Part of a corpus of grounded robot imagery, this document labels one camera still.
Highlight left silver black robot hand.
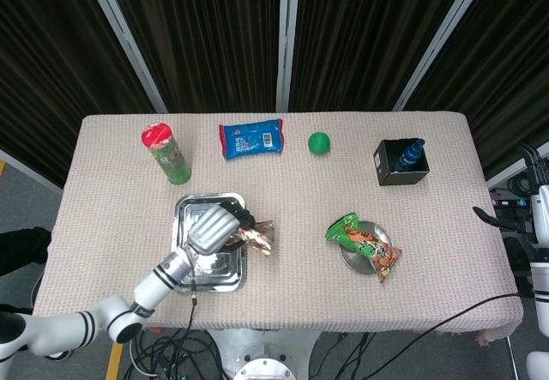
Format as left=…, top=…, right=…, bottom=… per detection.
left=183, top=202, right=259, bottom=255

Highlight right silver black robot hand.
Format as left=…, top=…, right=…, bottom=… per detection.
left=472, top=142, right=549, bottom=244

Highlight gold foil snack wrapper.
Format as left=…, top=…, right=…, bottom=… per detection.
left=226, top=219, right=276, bottom=258

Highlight green orange snack bag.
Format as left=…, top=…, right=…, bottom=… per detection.
left=324, top=212, right=404, bottom=285

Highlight rectangular steel tray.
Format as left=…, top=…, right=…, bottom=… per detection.
left=171, top=190, right=248, bottom=294

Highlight black power strip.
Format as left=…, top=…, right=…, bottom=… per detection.
left=492, top=198, right=534, bottom=209

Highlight green chips can red lid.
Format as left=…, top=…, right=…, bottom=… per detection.
left=141, top=123, right=192, bottom=185

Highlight blue cookie package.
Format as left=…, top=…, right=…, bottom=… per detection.
left=218, top=118, right=285, bottom=161

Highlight beige waffle tablecloth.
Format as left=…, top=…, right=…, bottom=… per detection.
left=33, top=112, right=525, bottom=339

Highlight green ball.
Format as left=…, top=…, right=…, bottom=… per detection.
left=307, top=130, right=332, bottom=157

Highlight blue bottle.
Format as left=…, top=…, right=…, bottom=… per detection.
left=394, top=137, right=426, bottom=173

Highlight dark pleated curtain panel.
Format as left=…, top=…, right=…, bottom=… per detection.
left=288, top=0, right=475, bottom=113
left=102, top=0, right=285, bottom=114
left=0, top=0, right=156, bottom=186
left=405, top=0, right=549, bottom=180

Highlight round steel plate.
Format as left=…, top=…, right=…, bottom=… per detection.
left=338, top=220, right=393, bottom=275

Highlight black open box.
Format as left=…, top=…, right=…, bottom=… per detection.
left=372, top=137, right=431, bottom=187

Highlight black clothed person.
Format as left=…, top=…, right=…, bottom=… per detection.
left=0, top=226, right=53, bottom=317

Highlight black cables by power strip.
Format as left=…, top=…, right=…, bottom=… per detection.
left=492, top=169, right=533, bottom=197

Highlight white partition base rail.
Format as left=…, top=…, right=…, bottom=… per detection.
left=0, top=148, right=64, bottom=193
left=486, top=139, right=549, bottom=190

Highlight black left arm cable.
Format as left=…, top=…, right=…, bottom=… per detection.
left=184, top=268, right=199, bottom=335

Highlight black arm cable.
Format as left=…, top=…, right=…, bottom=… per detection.
left=184, top=268, right=199, bottom=335
left=377, top=293, right=523, bottom=380

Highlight tangled floor cable bundle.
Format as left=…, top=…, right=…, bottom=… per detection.
left=124, top=328, right=231, bottom=380

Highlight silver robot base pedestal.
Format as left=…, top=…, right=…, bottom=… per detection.
left=205, top=328, right=323, bottom=380

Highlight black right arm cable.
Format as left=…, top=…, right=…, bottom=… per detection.
left=377, top=293, right=523, bottom=380

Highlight white partition frame post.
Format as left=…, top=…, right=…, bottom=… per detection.
left=275, top=0, right=302, bottom=113
left=391, top=0, right=495, bottom=112
left=80, top=0, right=169, bottom=114

